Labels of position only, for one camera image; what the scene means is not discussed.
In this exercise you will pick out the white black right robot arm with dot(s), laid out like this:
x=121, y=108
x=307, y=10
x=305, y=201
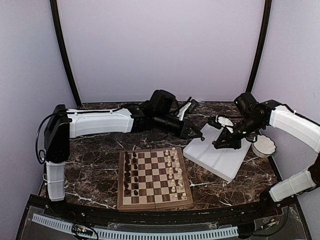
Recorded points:
x=297, y=141

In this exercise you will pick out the white divided plastic tray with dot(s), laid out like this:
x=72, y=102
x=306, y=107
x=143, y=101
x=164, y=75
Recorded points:
x=224, y=163

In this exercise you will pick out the white chess piece row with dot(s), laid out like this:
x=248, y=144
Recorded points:
x=171, y=177

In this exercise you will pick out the black front rail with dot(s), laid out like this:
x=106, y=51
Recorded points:
x=243, y=215

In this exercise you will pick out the wooden chess board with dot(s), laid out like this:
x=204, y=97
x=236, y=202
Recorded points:
x=149, y=187

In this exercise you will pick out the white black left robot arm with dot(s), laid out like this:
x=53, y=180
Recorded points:
x=65, y=125

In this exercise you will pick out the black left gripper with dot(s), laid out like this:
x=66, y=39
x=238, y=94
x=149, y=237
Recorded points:
x=186, y=129

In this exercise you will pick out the right black frame post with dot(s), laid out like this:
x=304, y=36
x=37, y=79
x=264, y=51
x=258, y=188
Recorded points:
x=260, y=45

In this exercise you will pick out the white scalloped bowl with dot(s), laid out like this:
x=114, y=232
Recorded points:
x=263, y=147

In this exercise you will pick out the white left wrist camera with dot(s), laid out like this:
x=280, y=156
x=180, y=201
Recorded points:
x=187, y=108

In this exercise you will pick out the dark chess piece rows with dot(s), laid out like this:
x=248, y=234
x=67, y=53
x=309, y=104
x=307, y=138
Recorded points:
x=131, y=180

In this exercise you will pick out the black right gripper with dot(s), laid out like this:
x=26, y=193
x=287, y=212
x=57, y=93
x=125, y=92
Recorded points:
x=226, y=134

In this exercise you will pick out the white slotted cable duct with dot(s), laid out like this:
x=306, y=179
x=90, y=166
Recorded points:
x=121, y=231

